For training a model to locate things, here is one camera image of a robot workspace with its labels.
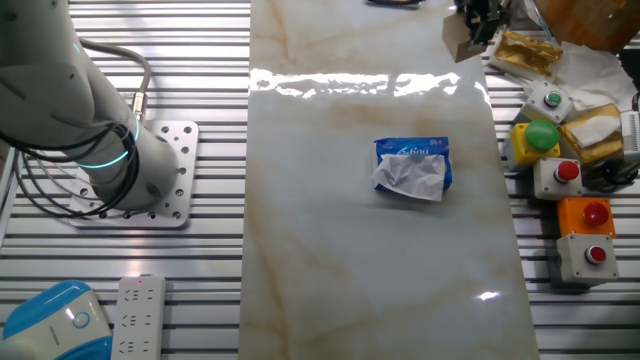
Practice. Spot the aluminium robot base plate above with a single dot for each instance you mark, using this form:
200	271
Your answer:
180	165

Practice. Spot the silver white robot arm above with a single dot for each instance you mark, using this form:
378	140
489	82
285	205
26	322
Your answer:
60	100

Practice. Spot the brown cardboard box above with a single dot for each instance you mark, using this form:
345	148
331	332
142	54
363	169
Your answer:
590	20

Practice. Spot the white power strip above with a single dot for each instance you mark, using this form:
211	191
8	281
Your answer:
138	320

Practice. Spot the grey ribbed handheld device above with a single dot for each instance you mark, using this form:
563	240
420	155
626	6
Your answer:
631	132

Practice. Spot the blue tissue pack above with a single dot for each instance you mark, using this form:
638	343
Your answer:
410	175

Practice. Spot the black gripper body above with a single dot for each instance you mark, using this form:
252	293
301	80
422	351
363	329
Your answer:
482	7

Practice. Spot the yellow box green button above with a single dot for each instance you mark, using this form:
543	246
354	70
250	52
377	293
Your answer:
535	142

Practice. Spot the grey box red button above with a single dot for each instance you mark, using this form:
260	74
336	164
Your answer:
585	260
557	180

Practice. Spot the gold foil package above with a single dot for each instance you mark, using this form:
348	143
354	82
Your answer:
525	52

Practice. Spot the grey box green button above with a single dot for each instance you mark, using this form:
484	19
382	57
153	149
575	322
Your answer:
547	102

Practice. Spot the orange box red button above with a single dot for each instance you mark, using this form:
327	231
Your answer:
585	217

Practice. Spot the light wooden block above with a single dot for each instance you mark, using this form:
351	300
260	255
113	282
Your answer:
460	42

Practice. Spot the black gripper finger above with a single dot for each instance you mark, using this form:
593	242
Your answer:
490	30
474	27

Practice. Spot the blue and white device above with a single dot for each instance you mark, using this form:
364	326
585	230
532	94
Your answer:
50	325

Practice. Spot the crumpled white paper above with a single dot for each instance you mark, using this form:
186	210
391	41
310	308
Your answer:
595	75

